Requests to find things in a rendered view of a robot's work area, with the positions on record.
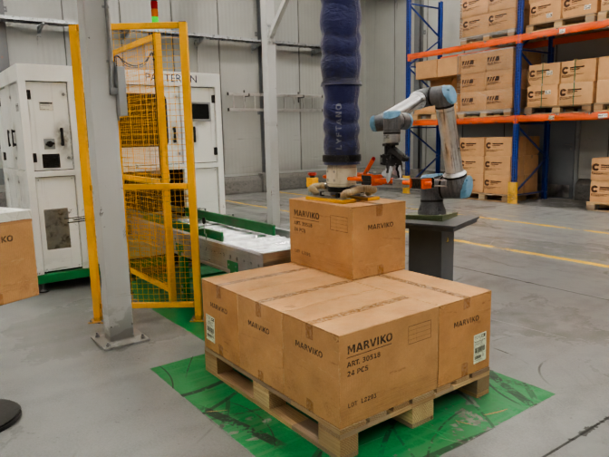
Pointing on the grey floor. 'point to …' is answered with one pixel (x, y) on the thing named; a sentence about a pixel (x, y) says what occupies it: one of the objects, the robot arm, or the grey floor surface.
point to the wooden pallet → (414, 413)
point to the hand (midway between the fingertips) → (394, 180)
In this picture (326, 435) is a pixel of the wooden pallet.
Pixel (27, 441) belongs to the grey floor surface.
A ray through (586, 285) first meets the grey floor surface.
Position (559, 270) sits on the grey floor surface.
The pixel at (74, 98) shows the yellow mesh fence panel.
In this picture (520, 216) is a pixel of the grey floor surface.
